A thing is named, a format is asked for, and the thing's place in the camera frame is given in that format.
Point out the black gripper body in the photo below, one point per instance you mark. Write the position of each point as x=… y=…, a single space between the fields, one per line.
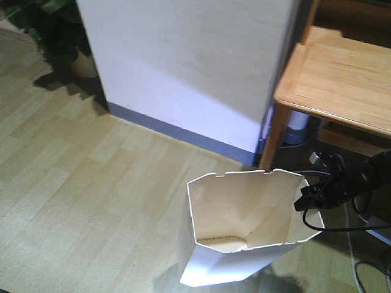
x=340 y=183

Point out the white plastic trash bin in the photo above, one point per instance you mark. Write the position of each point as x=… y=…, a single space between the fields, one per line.
x=235 y=224

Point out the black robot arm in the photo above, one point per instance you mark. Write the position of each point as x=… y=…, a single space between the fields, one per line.
x=378 y=170

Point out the white grey cylinder under desk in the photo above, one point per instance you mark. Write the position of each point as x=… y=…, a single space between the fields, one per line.
x=296 y=130

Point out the wooden desk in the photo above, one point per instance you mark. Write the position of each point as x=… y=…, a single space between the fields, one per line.
x=338 y=71

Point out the green potted plant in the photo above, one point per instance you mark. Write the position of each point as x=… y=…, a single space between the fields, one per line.
x=57 y=29

